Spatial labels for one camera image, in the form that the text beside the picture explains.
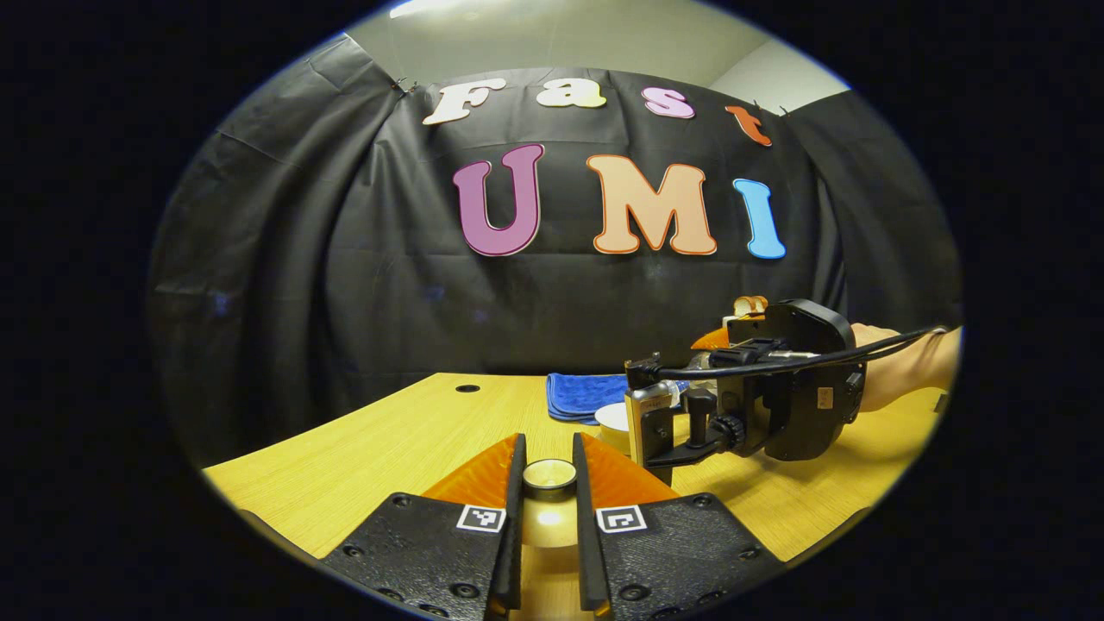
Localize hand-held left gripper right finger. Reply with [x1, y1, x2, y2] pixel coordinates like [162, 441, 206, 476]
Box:
[572, 433, 786, 621]

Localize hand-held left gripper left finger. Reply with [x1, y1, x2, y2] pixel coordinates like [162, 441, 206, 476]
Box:
[321, 433, 527, 621]

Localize cream teacup lid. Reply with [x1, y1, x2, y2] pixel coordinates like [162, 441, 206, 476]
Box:
[516, 458, 596, 621]

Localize cream teacup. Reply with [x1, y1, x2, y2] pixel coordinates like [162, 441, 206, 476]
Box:
[595, 402, 635, 455]

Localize blue towel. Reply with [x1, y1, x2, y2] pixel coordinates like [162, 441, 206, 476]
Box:
[546, 373, 635, 425]

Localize black backdrop cloth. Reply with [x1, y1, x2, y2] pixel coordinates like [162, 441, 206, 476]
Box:
[147, 34, 963, 471]

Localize black cable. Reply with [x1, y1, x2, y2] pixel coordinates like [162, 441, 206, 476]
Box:
[630, 326, 950, 380]

